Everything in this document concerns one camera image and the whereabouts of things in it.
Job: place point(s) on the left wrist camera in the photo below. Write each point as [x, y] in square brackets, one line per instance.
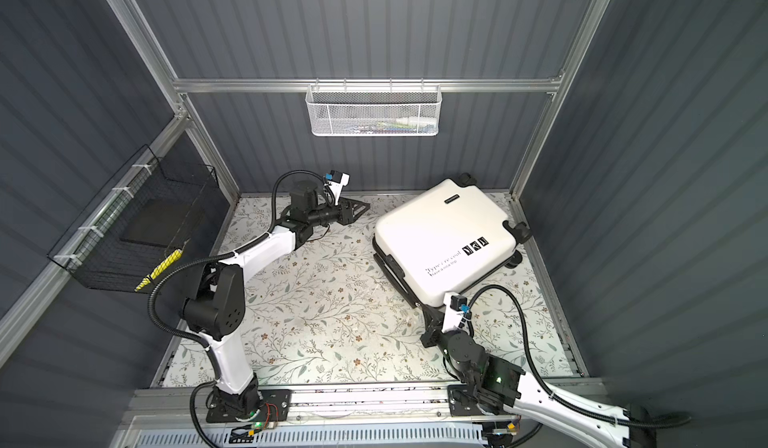
[334, 182]

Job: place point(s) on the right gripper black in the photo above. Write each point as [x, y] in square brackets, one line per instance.
[433, 326]

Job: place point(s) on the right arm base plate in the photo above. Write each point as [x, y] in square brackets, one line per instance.
[488, 399]

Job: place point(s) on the white ventilation grille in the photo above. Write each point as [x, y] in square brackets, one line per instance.
[433, 435]

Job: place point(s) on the floral table mat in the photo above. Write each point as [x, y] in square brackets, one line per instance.
[327, 314]

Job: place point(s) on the black pad in basket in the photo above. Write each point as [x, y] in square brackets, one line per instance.
[162, 223]

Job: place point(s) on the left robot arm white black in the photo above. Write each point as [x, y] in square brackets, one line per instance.
[216, 310]

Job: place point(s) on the yellow black striped item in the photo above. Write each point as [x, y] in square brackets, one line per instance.
[159, 269]

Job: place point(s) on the white wire basket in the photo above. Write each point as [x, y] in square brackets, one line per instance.
[387, 113]

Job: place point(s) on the black wire basket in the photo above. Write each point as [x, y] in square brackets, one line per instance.
[91, 250]

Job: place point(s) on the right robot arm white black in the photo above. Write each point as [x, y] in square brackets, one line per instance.
[594, 424]

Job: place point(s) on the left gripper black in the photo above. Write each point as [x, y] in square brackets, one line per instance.
[345, 214]

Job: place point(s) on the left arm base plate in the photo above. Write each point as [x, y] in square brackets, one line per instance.
[270, 405]

